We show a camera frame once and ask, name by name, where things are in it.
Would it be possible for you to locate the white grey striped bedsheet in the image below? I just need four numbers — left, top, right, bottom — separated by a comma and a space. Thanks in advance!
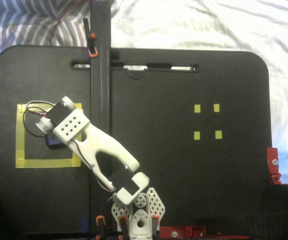
0, 0, 288, 186

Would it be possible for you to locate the yellow tape square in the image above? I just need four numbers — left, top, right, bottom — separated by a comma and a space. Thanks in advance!
15, 102, 83, 169

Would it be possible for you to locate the red post foot bracket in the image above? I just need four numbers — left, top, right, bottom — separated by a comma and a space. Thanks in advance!
160, 225, 207, 239

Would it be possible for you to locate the red corner bracket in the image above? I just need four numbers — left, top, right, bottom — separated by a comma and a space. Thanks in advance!
266, 147, 283, 185

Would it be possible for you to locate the thin red wire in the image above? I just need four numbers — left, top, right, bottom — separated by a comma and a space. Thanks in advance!
49, 0, 92, 47

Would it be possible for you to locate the long orange black clamp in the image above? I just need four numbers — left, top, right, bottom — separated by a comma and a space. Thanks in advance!
83, 17, 121, 60

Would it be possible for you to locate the blue white charger block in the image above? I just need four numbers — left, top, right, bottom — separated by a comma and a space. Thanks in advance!
45, 133, 69, 150

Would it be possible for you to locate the small orange black clamp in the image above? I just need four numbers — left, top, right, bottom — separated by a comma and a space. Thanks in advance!
150, 214, 160, 232
95, 215, 108, 240
117, 216, 130, 240

